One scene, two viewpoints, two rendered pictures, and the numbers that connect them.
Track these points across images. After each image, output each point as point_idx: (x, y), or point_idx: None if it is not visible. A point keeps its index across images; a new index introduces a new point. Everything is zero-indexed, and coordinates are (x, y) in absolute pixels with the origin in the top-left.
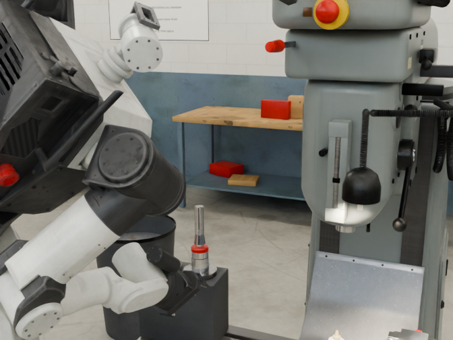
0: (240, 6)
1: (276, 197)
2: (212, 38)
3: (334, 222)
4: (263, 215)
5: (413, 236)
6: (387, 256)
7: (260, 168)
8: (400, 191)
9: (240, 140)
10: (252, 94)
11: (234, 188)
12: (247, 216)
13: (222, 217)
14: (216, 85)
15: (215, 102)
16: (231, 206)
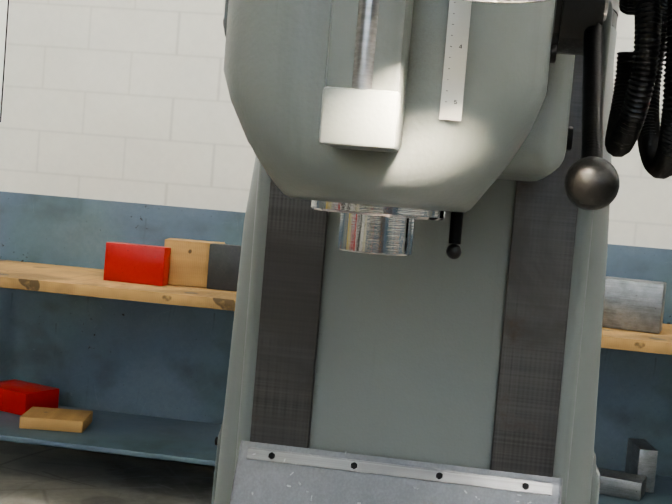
0: (74, 56)
1: (126, 464)
2: (8, 116)
3: (349, 181)
4: (97, 498)
5: (530, 383)
6: (452, 448)
7: (96, 401)
8: (544, 157)
9: (56, 338)
10: (88, 240)
11: (32, 435)
12: (57, 500)
13: (0, 501)
14: (11, 216)
15: (5, 253)
16: (23, 478)
